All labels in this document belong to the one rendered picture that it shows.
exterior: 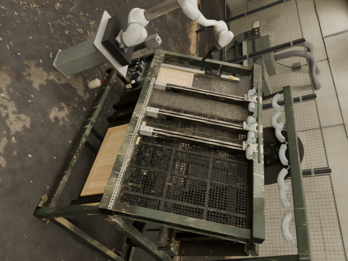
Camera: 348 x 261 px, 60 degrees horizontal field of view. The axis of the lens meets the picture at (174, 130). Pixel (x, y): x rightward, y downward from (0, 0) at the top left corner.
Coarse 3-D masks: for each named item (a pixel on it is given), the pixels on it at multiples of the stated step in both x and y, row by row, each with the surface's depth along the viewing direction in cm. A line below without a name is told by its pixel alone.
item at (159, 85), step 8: (160, 88) 340; (168, 88) 338; (176, 88) 337; (184, 88) 340; (192, 88) 338; (200, 96) 339; (208, 96) 338; (216, 96) 335; (224, 96) 335; (232, 96) 337; (256, 96) 335; (240, 104) 338; (248, 104) 336
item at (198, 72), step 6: (162, 66) 364; (168, 66) 364; (174, 66) 365; (192, 72) 364; (198, 72) 362; (204, 72) 363; (216, 78) 364; (222, 78) 362; (228, 78) 361; (234, 78) 362
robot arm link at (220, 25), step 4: (200, 12) 278; (200, 16) 278; (196, 20) 280; (200, 20) 281; (204, 20) 284; (208, 20) 291; (212, 20) 301; (204, 24) 288; (208, 24) 291; (212, 24) 301; (216, 24) 309; (220, 24) 311; (224, 24) 314; (216, 28) 314; (220, 28) 312; (224, 28) 313; (216, 32) 319
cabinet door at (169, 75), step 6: (162, 72) 359; (168, 72) 360; (174, 72) 361; (180, 72) 362; (186, 72) 363; (162, 78) 352; (168, 78) 354; (174, 78) 355; (180, 78) 356; (186, 78) 357; (192, 78) 358; (180, 84) 349; (186, 84) 349
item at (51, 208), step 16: (112, 80) 395; (128, 80) 428; (128, 96) 390; (96, 112) 355; (128, 112) 353; (160, 128) 386; (80, 144) 323; (64, 176) 296; (80, 192) 306; (48, 208) 274; (64, 208) 263; (80, 208) 254; (96, 208) 245; (64, 224) 286; (112, 224) 264; (128, 224) 273; (128, 240) 289; (144, 240) 289; (112, 256) 335; (128, 256) 367; (160, 256) 308; (176, 256) 336
